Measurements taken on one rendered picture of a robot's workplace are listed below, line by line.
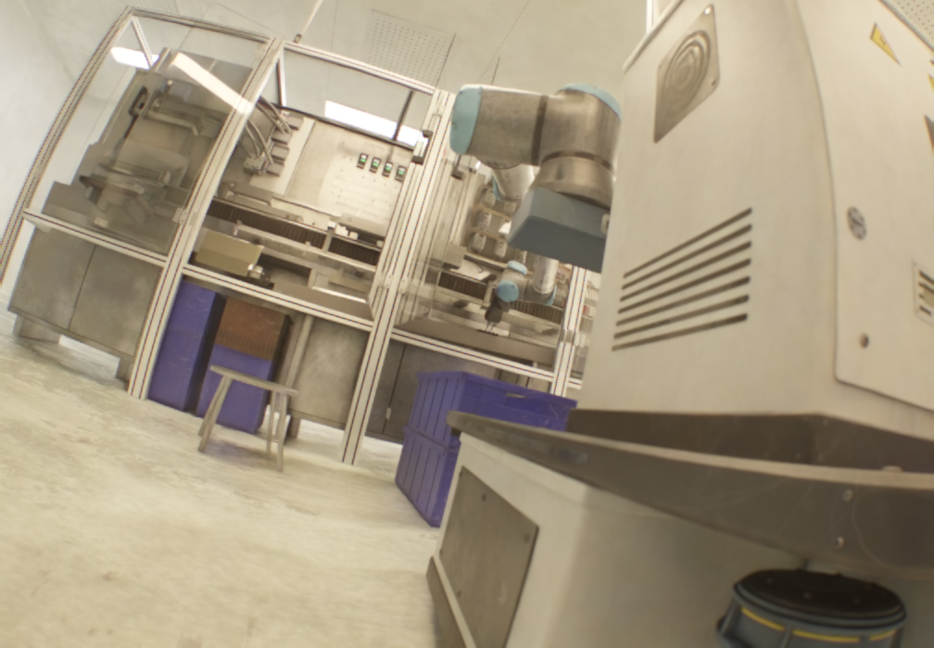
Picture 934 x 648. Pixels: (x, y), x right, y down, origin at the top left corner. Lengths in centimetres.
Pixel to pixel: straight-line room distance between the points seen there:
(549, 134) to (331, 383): 170
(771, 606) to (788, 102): 31
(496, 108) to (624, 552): 79
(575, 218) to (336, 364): 169
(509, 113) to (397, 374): 165
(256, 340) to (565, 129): 157
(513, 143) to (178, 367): 167
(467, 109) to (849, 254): 77
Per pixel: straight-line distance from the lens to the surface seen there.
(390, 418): 234
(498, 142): 94
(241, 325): 210
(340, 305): 208
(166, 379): 217
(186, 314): 216
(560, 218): 80
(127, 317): 252
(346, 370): 231
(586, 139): 90
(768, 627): 26
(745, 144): 39
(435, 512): 132
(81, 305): 264
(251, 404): 209
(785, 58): 40
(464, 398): 129
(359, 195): 274
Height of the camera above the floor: 32
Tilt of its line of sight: 14 degrees up
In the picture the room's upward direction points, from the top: 14 degrees clockwise
